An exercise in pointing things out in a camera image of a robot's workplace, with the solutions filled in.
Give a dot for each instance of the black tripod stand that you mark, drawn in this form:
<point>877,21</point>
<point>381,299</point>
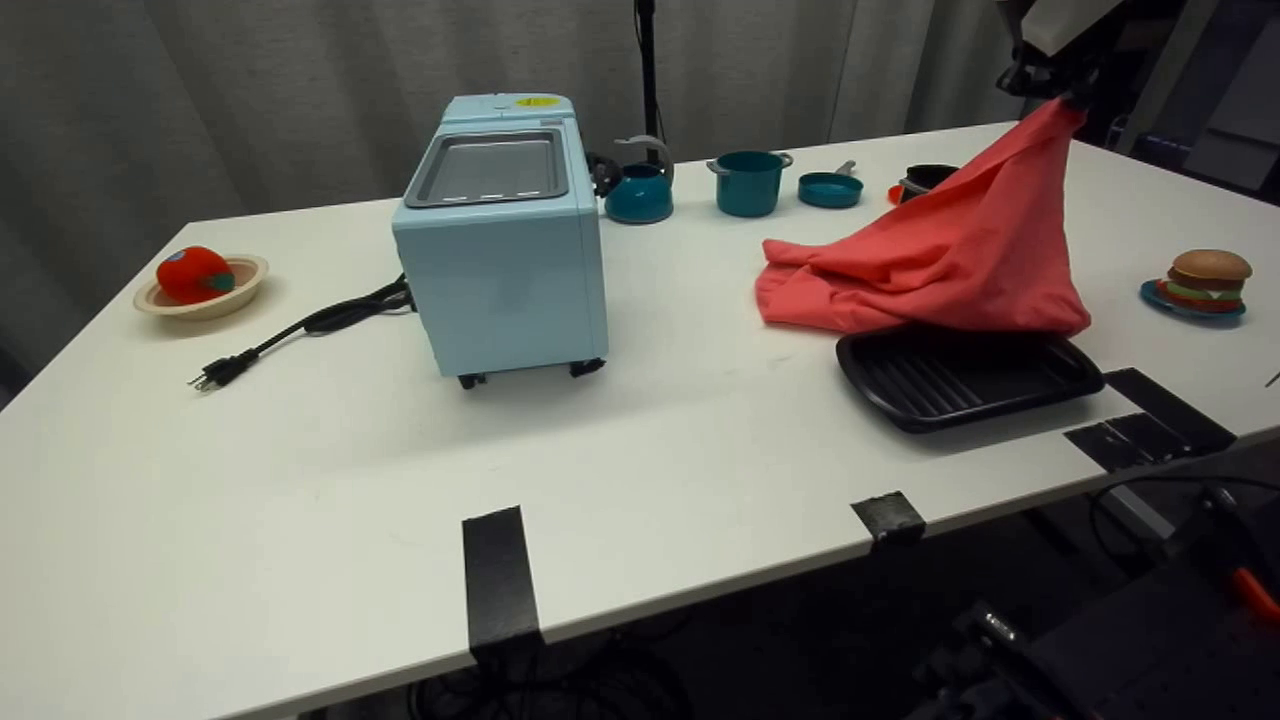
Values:
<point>651,66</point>

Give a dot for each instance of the toy burger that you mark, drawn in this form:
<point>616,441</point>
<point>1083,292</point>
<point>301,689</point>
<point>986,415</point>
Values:
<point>1205,282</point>

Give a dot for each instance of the light blue toaster oven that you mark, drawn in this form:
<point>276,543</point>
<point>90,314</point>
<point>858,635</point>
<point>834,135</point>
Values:
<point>502,282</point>

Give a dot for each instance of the black grill tray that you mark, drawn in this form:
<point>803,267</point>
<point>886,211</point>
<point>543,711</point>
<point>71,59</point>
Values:
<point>967,381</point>

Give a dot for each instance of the red printed t-shirt cloth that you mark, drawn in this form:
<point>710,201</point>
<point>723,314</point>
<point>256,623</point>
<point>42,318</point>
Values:
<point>973,252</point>

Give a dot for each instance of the teal toy kettle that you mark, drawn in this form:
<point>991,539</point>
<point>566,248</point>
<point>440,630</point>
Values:
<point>642,194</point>

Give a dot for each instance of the teal toy pot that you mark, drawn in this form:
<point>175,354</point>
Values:
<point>750,184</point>

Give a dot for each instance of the black tape strip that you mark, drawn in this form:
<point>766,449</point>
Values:
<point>1116,441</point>
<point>502,572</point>
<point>1183,404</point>
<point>890,516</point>

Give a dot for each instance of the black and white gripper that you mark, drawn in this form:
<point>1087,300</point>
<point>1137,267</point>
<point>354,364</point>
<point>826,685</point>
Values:
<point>1060,47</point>

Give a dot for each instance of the small blue plate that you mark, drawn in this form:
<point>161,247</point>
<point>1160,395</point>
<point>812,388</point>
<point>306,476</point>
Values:
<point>1160,307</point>

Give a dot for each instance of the teal toy frying pan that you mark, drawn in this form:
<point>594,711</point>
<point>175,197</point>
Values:
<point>828,188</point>

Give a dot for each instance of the red toy tomato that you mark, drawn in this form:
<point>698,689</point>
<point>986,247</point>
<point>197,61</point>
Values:
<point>193,275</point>

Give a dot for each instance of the black toy pot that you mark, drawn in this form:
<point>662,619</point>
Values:
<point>923,178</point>

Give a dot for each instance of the plate with red food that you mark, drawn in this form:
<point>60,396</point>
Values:
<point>236,299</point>

